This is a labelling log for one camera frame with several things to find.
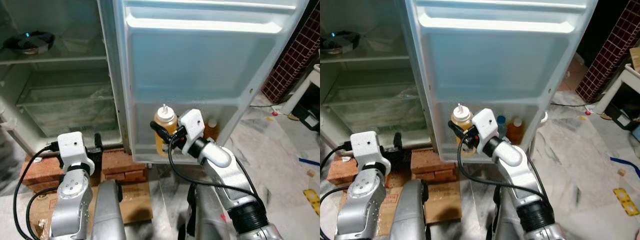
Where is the robot leg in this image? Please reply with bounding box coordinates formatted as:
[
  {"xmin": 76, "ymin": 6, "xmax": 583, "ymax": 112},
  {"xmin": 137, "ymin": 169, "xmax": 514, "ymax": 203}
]
[
  {"xmin": 395, "ymin": 179, "xmax": 432, "ymax": 240},
  {"xmin": 186, "ymin": 182, "xmax": 236, "ymax": 240},
  {"xmin": 89, "ymin": 180, "xmax": 126, "ymax": 240}
]

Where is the yellow black flat item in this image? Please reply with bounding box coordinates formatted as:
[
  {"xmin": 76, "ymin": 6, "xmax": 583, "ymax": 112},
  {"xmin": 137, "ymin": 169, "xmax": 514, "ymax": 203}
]
[
  {"xmin": 303, "ymin": 188, "xmax": 321, "ymax": 214},
  {"xmin": 613, "ymin": 187, "xmax": 640, "ymax": 217}
]

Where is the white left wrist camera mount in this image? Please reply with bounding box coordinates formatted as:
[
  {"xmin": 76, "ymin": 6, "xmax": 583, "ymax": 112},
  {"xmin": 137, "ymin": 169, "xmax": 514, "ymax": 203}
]
[
  {"xmin": 56, "ymin": 131, "xmax": 96, "ymax": 172},
  {"xmin": 350, "ymin": 131, "xmax": 392, "ymax": 174}
]

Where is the red brick stack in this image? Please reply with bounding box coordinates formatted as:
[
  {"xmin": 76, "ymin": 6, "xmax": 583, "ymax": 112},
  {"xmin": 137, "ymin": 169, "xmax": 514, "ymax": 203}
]
[
  {"xmin": 326, "ymin": 155, "xmax": 367, "ymax": 187},
  {"xmin": 21, "ymin": 154, "xmax": 65, "ymax": 194},
  {"xmin": 101, "ymin": 149, "xmax": 149, "ymax": 184},
  {"xmin": 410, "ymin": 149, "xmax": 459, "ymax": 184}
]

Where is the orange bottle with white cap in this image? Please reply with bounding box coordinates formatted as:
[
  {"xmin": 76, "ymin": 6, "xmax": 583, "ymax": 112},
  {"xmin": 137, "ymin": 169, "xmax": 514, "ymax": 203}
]
[
  {"xmin": 506, "ymin": 118, "xmax": 524, "ymax": 146},
  {"xmin": 205, "ymin": 118, "xmax": 220, "ymax": 142}
]

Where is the clear crisper drawer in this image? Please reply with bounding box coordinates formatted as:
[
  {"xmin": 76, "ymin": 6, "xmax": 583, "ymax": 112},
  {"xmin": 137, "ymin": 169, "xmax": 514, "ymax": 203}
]
[
  {"xmin": 15, "ymin": 81, "xmax": 122, "ymax": 139},
  {"xmin": 322, "ymin": 82, "xmax": 432, "ymax": 136}
]

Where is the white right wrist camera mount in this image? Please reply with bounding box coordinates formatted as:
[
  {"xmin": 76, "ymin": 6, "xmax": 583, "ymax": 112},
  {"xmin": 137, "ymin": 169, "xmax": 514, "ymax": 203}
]
[
  {"xmin": 177, "ymin": 109, "xmax": 206, "ymax": 154},
  {"xmin": 471, "ymin": 108, "xmax": 500, "ymax": 151}
]

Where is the silver fridge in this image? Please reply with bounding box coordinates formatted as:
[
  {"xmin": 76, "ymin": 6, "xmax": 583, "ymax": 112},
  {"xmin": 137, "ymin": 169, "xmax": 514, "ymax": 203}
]
[
  {"xmin": 0, "ymin": 0, "xmax": 312, "ymax": 166},
  {"xmin": 320, "ymin": 0, "xmax": 599, "ymax": 163}
]

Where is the amber bottle with white cap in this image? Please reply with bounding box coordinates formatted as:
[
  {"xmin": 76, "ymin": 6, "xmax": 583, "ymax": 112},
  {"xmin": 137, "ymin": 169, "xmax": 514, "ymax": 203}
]
[
  {"xmin": 451, "ymin": 103, "xmax": 474, "ymax": 157},
  {"xmin": 153, "ymin": 104, "xmax": 179, "ymax": 157}
]

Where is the robot right leg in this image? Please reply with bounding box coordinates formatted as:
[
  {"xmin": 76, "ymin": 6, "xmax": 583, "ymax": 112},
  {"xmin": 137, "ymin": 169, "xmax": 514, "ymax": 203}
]
[{"xmin": 186, "ymin": 182, "xmax": 236, "ymax": 240}]

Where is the glass fridge shelf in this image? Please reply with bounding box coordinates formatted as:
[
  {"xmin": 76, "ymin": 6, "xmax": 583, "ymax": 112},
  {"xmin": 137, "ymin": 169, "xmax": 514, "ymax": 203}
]
[
  {"xmin": 320, "ymin": 50, "xmax": 415, "ymax": 64},
  {"xmin": 0, "ymin": 50, "xmax": 109, "ymax": 67}
]

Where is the brown cardboard box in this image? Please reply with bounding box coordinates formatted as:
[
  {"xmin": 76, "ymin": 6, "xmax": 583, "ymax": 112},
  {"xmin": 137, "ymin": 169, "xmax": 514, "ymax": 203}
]
[{"xmin": 628, "ymin": 46, "xmax": 640, "ymax": 74}]

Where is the robot left leg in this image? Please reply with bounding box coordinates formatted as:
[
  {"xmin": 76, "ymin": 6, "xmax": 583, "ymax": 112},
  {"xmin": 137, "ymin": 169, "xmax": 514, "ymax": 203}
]
[
  {"xmin": 89, "ymin": 180, "xmax": 126, "ymax": 240},
  {"xmin": 395, "ymin": 179, "xmax": 432, "ymax": 240}
]

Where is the small white table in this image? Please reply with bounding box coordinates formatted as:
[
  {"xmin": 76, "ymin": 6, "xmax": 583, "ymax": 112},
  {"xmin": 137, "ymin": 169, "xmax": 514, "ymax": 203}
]
[
  {"xmin": 279, "ymin": 64, "xmax": 321, "ymax": 132},
  {"xmin": 594, "ymin": 62, "xmax": 640, "ymax": 132}
]

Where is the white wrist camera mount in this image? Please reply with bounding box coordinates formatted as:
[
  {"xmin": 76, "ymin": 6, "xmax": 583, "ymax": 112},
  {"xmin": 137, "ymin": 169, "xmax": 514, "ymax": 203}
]
[
  {"xmin": 350, "ymin": 131, "xmax": 392, "ymax": 174},
  {"xmin": 177, "ymin": 109, "xmax": 206, "ymax": 154},
  {"xmin": 471, "ymin": 108, "xmax": 500, "ymax": 151},
  {"xmin": 56, "ymin": 131, "xmax": 96, "ymax": 172}
]

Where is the black bowl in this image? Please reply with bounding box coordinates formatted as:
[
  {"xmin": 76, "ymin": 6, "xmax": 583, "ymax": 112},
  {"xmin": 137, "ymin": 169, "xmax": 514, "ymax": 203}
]
[
  {"xmin": 320, "ymin": 32, "xmax": 362, "ymax": 53},
  {"xmin": 2, "ymin": 31, "xmax": 56, "ymax": 55}
]

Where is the black box device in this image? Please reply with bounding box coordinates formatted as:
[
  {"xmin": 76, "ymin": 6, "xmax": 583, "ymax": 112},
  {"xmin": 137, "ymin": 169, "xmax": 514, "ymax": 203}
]
[
  {"xmin": 606, "ymin": 89, "xmax": 640, "ymax": 132},
  {"xmin": 291, "ymin": 85, "xmax": 321, "ymax": 132}
]

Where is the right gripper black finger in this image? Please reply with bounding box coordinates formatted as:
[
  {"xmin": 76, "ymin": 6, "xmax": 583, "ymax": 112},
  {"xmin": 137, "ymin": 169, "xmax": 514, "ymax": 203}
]
[
  {"xmin": 448, "ymin": 120, "xmax": 469, "ymax": 143},
  {"xmin": 151, "ymin": 120, "xmax": 175, "ymax": 143}
]

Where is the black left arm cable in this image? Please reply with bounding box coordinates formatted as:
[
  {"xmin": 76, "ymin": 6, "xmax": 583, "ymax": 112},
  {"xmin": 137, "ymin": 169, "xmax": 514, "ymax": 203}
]
[
  {"xmin": 320, "ymin": 187, "xmax": 351, "ymax": 240},
  {"xmin": 26, "ymin": 187, "xmax": 62, "ymax": 240},
  {"xmin": 320, "ymin": 142, "xmax": 353, "ymax": 173},
  {"xmin": 13, "ymin": 144, "xmax": 61, "ymax": 240}
]

